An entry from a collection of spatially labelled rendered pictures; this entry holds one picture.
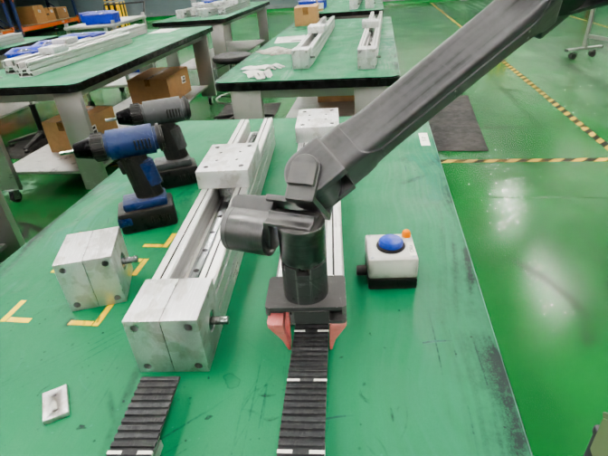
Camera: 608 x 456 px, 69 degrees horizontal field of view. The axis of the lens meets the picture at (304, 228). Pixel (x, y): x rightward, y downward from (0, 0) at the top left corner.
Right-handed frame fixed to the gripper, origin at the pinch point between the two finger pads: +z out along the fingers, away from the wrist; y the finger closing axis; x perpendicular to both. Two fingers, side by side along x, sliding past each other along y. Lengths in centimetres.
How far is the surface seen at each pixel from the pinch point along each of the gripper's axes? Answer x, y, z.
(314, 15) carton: -388, 9, -6
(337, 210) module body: -26.1, -4.4, -6.7
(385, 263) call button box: -13.5, -11.9, -3.5
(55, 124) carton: -246, 186, 38
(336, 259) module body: -10.5, -4.0, -6.7
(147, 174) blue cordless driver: -38, 35, -10
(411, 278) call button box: -13.7, -16.1, -0.3
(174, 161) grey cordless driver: -59, 36, -5
